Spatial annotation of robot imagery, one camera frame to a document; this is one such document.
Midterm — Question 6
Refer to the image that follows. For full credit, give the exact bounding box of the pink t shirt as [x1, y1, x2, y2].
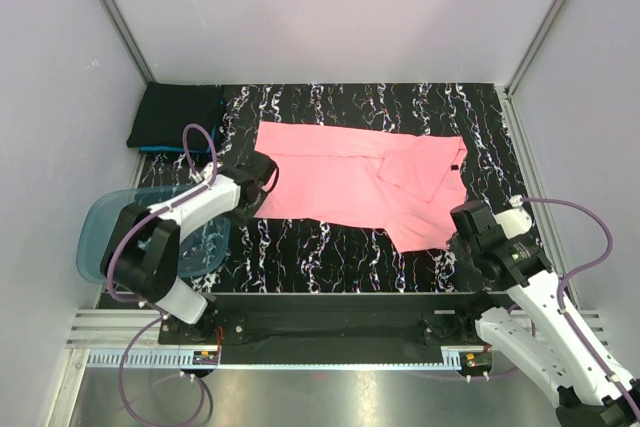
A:
[256, 122, 467, 253]

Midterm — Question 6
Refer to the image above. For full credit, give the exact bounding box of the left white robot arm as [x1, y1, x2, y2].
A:
[101, 152, 279, 343]

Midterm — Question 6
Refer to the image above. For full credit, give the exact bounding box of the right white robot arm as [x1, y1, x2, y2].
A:
[450, 196, 639, 426]

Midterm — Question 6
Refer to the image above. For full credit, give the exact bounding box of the folded blue t shirt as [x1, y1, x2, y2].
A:
[138, 111, 224, 156]

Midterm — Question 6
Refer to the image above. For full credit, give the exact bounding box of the blue plastic bin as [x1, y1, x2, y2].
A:
[76, 185, 231, 284]

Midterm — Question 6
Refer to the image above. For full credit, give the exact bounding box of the folded black t shirt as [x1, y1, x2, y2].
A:
[126, 82, 226, 152]

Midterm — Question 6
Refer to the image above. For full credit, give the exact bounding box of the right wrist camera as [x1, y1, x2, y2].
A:
[495, 195, 533, 239]

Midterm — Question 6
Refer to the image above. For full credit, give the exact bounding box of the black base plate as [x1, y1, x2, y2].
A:
[158, 291, 508, 346]

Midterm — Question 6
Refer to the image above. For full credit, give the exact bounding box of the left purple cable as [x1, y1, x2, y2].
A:
[107, 122, 221, 426]

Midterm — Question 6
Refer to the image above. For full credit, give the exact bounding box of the aluminium frame rail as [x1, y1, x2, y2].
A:
[64, 310, 611, 373]

